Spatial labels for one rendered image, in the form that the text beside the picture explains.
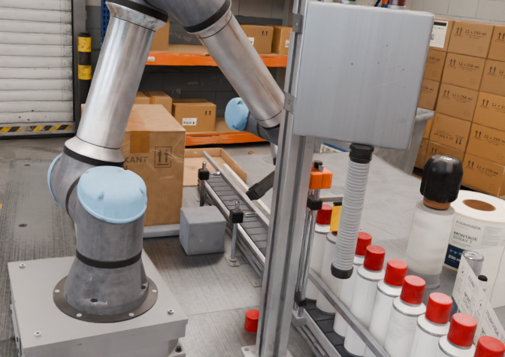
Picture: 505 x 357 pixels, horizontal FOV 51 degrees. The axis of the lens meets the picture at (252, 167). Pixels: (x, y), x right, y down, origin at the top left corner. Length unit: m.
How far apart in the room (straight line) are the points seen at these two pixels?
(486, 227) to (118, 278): 0.84
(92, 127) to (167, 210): 0.50
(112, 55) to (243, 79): 0.24
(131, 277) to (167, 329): 0.11
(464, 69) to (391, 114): 3.82
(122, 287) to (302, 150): 0.40
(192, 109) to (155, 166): 3.48
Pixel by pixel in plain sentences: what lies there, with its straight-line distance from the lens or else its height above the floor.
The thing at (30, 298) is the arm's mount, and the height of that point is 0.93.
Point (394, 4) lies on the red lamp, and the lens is 0.82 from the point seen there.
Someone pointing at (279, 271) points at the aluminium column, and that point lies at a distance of 0.92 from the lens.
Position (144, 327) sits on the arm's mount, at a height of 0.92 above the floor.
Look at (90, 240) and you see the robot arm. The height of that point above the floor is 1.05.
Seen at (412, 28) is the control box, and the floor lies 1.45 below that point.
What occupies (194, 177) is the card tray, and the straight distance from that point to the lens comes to 1.88.
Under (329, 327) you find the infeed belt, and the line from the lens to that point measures 1.08.
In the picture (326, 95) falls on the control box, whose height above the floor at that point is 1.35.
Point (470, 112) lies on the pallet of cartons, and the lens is 4.55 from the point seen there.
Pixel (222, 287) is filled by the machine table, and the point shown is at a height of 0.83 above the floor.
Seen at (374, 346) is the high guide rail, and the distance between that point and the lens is 0.92.
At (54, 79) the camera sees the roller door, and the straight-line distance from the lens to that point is 5.19.
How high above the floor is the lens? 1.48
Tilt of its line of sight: 19 degrees down
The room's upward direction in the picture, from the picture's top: 5 degrees clockwise
